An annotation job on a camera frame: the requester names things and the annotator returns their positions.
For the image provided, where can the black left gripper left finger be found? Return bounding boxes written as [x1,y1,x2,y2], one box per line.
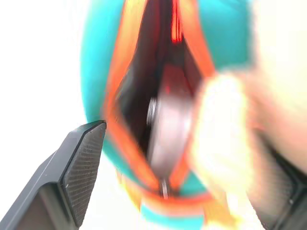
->
[0,120,107,230]

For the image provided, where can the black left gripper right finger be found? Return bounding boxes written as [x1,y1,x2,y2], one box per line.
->
[251,134,307,230]

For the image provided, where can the white box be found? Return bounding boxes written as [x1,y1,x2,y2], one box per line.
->
[188,0,307,216]

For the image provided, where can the orange and teal backpack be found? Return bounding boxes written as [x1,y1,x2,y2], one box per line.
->
[80,0,252,230]

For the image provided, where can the grey rounded object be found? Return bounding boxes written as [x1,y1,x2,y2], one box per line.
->
[146,66,195,185]

